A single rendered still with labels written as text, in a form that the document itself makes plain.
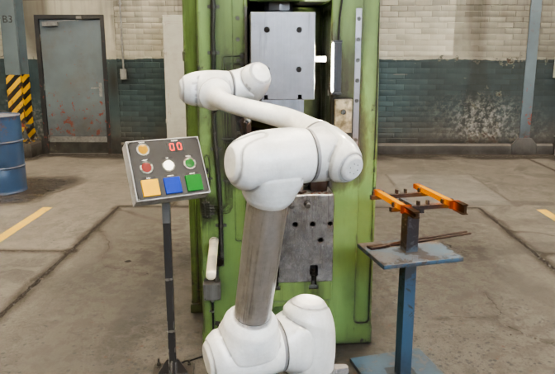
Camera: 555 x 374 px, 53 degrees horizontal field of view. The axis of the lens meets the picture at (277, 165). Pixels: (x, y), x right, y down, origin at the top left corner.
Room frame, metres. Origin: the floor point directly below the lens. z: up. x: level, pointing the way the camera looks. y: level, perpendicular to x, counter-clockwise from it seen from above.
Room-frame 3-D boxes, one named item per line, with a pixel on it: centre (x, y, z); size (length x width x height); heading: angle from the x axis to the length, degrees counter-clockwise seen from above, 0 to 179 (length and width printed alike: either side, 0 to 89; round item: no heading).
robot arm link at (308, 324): (1.51, -0.08, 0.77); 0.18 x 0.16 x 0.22; 114
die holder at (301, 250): (2.84, -0.06, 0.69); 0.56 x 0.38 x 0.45; 5
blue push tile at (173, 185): (2.38, 0.46, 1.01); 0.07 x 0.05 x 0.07; 120
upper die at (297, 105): (2.82, -0.01, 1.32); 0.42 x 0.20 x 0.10; 5
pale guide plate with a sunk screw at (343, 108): (2.77, -0.33, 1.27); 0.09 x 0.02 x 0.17; 95
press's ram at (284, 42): (2.83, -0.05, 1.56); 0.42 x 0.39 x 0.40; 5
